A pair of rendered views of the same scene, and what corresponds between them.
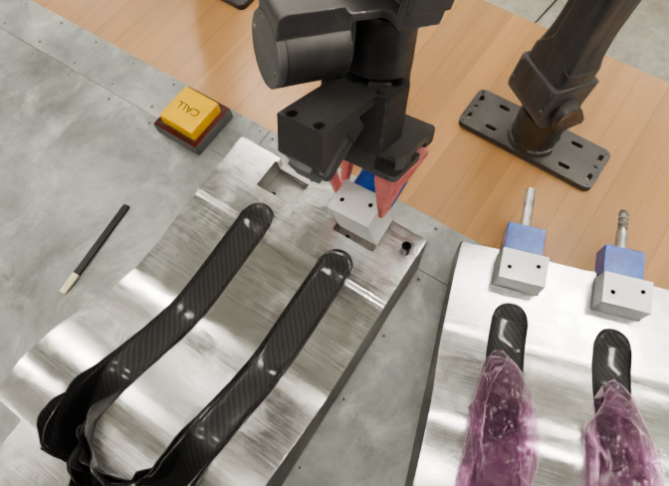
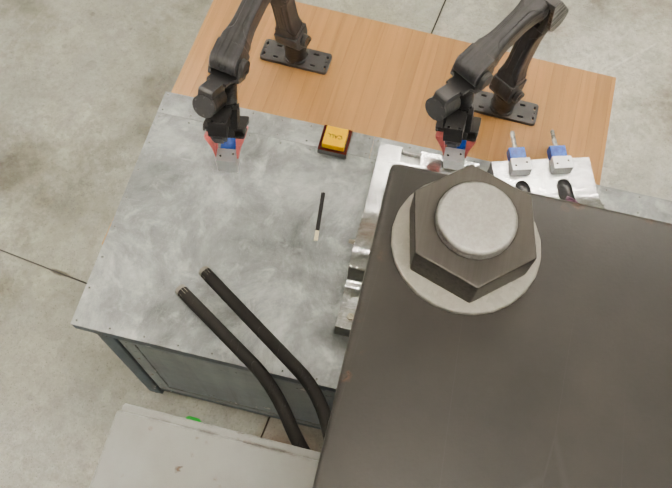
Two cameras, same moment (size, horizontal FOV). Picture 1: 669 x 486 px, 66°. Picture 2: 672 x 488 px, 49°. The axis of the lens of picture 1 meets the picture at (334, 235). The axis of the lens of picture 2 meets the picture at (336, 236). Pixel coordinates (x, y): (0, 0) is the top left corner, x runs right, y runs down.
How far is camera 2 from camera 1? 137 cm
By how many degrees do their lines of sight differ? 12
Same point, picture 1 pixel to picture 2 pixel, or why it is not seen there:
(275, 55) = (442, 110)
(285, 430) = not seen: hidden behind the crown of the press
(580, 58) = (519, 75)
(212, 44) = (319, 98)
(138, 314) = not seen: hidden behind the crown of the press
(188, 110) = (335, 137)
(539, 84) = (504, 86)
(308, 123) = (455, 129)
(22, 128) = (242, 171)
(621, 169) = (545, 111)
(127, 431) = not seen: hidden behind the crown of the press
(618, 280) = (558, 158)
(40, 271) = (298, 235)
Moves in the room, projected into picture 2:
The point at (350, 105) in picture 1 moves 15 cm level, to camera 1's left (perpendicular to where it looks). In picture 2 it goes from (462, 119) to (404, 143)
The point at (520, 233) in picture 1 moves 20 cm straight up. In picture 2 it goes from (514, 151) to (535, 107)
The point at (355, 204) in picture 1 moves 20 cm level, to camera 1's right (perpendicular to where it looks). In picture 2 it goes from (454, 155) to (523, 126)
